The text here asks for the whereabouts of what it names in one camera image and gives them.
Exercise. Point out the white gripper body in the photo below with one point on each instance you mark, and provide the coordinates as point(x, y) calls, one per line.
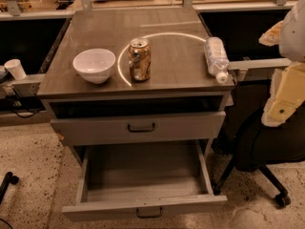
point(294, 38)

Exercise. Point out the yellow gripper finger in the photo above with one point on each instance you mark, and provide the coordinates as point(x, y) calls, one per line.
point(287, 93)
point(272, 36)

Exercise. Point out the orange soda can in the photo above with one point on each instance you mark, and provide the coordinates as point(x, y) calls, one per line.
point(140, 59)

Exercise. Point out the upper grey drawer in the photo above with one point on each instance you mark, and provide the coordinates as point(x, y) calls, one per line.
point(138, 128)

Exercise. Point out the grey drawer cabinet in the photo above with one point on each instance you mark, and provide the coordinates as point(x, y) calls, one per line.
point(130, 94)

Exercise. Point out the open lower grey drawer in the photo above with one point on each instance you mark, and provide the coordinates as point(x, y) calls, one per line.
point(143, 180)

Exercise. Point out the clear plastic water bottle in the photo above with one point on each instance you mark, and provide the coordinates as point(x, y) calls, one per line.
point(216, 58)

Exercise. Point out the black office chair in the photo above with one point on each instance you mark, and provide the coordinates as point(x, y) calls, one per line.
point(254, 146)

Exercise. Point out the white bowl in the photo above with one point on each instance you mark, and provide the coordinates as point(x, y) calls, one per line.
point(95, 65)

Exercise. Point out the white paper cup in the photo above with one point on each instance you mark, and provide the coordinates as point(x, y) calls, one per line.
point(15, 68)

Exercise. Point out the black stand foot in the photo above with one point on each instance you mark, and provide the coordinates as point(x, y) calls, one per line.
point(8, 179)

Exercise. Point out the grey metal rail left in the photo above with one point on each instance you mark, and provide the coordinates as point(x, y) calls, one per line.
point(26, 87)

